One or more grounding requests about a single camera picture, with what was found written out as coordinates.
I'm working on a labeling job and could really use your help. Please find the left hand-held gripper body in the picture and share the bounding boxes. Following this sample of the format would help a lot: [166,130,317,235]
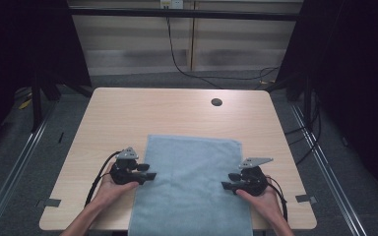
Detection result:
[109,147,148,187]

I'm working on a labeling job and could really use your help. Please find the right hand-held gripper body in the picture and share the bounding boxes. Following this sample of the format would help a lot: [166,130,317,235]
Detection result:
[237,156,275,198]

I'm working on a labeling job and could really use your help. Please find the light blue towel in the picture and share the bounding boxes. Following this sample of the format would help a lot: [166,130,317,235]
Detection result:
[127,134,254,236]

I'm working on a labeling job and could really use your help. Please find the person's right hand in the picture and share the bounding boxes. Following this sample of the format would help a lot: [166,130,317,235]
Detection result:
[235,175,285,224]

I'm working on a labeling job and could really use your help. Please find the person's left hand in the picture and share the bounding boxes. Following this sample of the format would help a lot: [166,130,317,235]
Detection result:
[93,161,141,208]

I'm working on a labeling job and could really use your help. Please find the grey tape strip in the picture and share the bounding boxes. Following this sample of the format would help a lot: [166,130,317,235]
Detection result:
[34,198,62,209]
[294,194,318,205]

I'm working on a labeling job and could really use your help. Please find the black metal stand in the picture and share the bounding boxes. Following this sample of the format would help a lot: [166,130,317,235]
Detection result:
[30,73,44,133]

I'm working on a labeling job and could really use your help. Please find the yellow floor marker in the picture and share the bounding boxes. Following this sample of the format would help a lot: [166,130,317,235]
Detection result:
[18,98,32,111]

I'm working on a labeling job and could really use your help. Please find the black curtain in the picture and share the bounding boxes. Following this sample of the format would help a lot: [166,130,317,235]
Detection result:
[274,0,378,206]
[0,0,94,161]

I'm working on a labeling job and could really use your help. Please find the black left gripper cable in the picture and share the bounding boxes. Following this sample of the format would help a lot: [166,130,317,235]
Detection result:
[84,149,123,208]

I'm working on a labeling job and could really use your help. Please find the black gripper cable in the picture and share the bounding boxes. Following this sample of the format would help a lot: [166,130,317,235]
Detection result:
[84,149,123,208]
[267,176,289,222]

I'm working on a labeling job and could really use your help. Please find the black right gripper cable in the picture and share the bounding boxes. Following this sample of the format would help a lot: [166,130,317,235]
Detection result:
[267,176,289,222]

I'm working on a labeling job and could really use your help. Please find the black floor cables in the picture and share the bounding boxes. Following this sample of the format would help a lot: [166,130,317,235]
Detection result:
[283,90,323,166]

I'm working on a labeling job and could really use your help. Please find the metal floor rail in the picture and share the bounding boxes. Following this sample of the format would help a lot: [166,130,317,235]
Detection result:
[0,97,57,236]
[289,103,372,236]

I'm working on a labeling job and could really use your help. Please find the black wall cable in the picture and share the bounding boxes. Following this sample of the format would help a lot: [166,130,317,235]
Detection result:
[164,15,281,90]

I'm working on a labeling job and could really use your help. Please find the black horizontal frame bar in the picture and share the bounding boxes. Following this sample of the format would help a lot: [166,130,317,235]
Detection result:
[68,7,302,23]

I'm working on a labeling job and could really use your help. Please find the white wall outlet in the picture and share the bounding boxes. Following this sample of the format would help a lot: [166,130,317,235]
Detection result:
[159,0,185,10]

